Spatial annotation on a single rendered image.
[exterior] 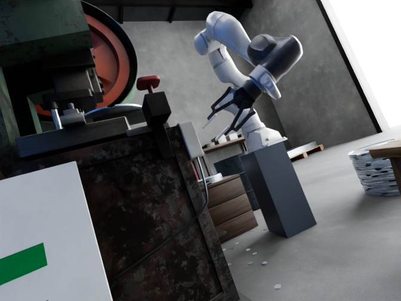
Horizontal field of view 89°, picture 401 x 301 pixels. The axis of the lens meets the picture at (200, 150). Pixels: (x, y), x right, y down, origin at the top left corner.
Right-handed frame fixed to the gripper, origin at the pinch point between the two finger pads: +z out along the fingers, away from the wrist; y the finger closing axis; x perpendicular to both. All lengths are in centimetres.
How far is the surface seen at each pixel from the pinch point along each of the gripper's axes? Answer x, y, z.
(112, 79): -55, 63, 30
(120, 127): 12.2, 23.7, 19.3
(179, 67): -449, 119, 15
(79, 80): -4, 51, 24
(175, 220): 22.2, -8.6, 25.9
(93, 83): -8, 48, 22
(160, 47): -452, 184, 12
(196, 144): 8.9, 1.6, 7.0
